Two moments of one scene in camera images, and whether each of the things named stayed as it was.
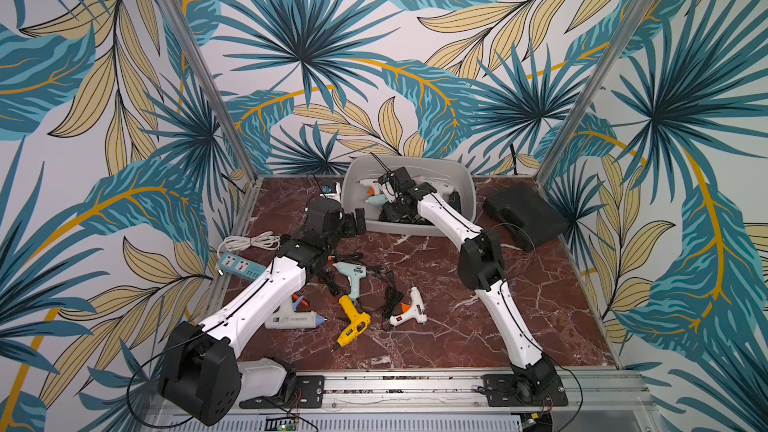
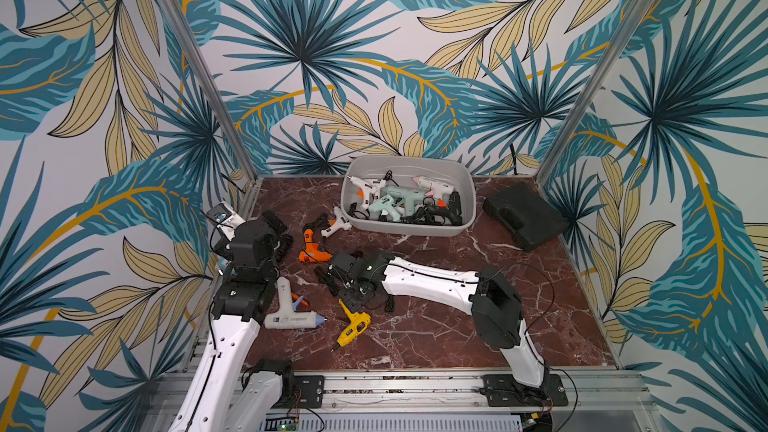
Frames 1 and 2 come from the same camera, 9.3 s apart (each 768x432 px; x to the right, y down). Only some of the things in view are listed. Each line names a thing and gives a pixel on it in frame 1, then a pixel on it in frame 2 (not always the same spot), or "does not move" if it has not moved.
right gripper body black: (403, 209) → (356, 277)
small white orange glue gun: (414, 310) → (364, 191)
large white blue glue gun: (287, 317) does not move
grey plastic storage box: (389, 187) does not move
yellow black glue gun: (358, 322) does not move
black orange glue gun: (454, 200) does not move
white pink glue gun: (440, 185) does not move
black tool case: (528, 213) does not move
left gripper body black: (350, 229) → (278, 227)
